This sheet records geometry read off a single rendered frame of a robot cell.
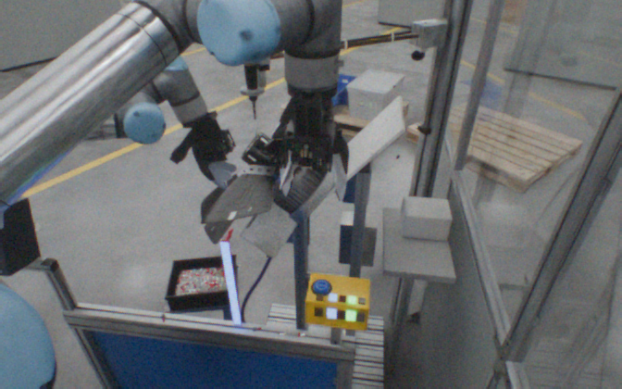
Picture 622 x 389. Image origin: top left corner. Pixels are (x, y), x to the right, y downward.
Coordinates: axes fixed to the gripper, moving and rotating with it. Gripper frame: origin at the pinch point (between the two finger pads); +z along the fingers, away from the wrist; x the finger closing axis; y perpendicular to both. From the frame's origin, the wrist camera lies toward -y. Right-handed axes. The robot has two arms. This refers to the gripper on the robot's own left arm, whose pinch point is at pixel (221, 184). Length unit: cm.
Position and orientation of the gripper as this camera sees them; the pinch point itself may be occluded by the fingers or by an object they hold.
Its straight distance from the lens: 109.8
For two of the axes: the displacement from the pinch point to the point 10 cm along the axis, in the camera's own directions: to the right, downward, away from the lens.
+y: 9.4, -1.6, -3.0
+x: 1.6, -5.7, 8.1
